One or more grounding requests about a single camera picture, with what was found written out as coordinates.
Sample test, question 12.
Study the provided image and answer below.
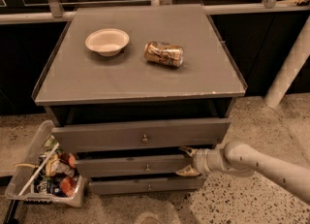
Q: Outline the red snack packet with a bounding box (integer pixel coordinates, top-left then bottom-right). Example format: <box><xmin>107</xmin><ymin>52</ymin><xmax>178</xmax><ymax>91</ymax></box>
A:
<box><xmin>59</xmin><ymin>176</ymin><xmax>78</xmax><ymax>197</ymax></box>

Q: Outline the white diagonal pillar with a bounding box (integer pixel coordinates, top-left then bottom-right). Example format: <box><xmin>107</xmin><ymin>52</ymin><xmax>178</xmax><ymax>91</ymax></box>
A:
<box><xmin>264</xmin><ymin>17</ymin><xmax>310</xmax><ymax>109</ymax></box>

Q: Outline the white paper bowl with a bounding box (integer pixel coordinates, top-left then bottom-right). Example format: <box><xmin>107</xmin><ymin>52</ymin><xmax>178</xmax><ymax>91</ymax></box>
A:
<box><xmin>85</xmin><ymin>28</ymin><xmax>130</xmax><ymax>57</ymax></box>

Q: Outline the grey bottom drawer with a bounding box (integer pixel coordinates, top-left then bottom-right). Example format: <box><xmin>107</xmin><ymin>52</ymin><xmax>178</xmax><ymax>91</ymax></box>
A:
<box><xmin>89</xmin><ymin>176</ymin><xmax>205</xmax><ymax>196</ymax></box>

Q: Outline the white stick in bin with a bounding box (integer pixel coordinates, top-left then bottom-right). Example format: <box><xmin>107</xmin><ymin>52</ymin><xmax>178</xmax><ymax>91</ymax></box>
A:
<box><xmin>18</xmin><ymin>143</ymin><xmax>59</xmax><ymax>196</ymax></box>

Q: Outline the grey drawer cabinet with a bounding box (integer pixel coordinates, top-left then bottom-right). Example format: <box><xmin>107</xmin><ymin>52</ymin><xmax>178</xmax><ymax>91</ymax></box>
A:
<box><xmin>33</xmin><ymin>5</ymin><xmax>246</xmax><ymax>183</ymax></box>

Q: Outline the grey top drawer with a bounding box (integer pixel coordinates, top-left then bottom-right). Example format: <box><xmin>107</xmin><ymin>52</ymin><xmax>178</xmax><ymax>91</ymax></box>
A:
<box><xmin>52</xmin><ymin>118</ymin><xmax>231</xmax><ymax>153</ymax></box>

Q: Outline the grey drawer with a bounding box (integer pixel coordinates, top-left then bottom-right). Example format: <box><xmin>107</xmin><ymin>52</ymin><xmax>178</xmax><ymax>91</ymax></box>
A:
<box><xmin>52</xmin><ymin>118</ymin><xmax>231</xmax><ymax>153</ymax></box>
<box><xmin>76</xmin><ymin>153</ymin><xmax>194</xmax><ymax>177</ymax></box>
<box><xmin>89</xmin><ymin>176</ymin><xmax>205</xmax><ymax>196</ymax></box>

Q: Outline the beige crumpled snack bag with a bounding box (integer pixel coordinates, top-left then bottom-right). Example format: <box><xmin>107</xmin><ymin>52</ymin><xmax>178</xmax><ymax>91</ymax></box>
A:
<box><xmin>46</xmin><ymin>154</ymin><xmax>75</xmax><ymax>177</ymax></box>

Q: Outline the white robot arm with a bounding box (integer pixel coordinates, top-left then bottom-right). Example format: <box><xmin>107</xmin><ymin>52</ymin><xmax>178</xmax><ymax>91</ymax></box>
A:
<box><xmin>176</xmin><ymin>142</ymin><xmax>310</xmax><ymax>204</ymax></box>

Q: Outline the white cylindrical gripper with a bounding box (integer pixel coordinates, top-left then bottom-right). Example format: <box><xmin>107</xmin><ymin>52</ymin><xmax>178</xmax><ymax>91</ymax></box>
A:
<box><xmin>176</xmin><ymin>146</ymin><xmax>223</xmax><ymax>176</ymax></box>

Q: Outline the gold crushed soda can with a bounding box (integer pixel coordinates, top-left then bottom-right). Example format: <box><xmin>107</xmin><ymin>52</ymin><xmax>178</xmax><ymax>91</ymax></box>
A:
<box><xmin>144</xmin><ymin>41</ymin><xmax>184</xmax><ymax>68</ymax></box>

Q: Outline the clear plastic bin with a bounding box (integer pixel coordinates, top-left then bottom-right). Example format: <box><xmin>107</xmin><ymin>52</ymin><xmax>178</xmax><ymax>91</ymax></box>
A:
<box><xmin>5</xmin><ymin>120</ymin><xmax>86</xmax><ymax>208</ymax></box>

